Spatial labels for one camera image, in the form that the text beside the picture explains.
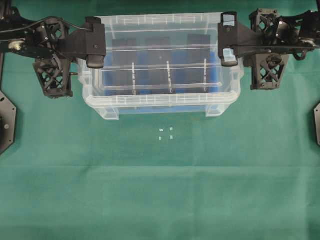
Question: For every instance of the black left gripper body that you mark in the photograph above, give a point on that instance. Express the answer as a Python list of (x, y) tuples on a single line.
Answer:
[(83, 43)]

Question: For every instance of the left gripper black finger green tape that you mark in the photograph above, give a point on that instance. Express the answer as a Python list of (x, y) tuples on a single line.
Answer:
[(92, 20), (95, 61)]

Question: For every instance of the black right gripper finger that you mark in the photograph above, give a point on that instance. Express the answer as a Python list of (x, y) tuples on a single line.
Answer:
[(228, 18), (229, 59)]

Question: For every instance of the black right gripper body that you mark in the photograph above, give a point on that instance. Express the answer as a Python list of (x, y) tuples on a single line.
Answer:
[(231, 37)]

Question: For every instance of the clear plastic box lid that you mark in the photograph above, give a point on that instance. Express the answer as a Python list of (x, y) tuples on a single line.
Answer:
[(162, 65)]

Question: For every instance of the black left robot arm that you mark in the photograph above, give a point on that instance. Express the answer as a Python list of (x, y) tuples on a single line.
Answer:
[(53, 37)]

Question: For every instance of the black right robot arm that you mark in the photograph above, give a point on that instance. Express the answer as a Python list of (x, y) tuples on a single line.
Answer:
[(292, 35)]

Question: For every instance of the right black box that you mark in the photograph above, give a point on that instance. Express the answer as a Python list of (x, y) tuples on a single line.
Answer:
[(199, 57)]

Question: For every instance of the black box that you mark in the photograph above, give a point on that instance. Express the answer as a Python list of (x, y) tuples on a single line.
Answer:
[(123, 57), (157, 58), (199, 57)]

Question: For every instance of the left black box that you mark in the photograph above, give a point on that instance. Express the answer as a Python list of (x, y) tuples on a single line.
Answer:
[(123, 57)]

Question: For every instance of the clear plastic storage box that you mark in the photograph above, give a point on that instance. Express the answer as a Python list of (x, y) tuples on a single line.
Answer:
[(162, 105)]

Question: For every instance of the middle black box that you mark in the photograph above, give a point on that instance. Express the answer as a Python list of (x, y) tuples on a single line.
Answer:
[(157, 58)]

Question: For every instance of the blue foam liner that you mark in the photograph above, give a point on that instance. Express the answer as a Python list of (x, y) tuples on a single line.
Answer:
[(176, 70)]

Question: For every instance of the green table cloth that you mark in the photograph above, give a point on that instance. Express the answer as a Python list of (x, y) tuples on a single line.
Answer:
[(252, 173)]

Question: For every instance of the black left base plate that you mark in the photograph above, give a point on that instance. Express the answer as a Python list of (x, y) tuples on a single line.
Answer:
[(8, 114)]

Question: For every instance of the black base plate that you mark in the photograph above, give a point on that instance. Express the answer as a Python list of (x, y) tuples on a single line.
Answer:
[(8, 114), (316, 112)]

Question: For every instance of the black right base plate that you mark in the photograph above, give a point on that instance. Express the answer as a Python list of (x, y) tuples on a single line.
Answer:
[(316, 112)]

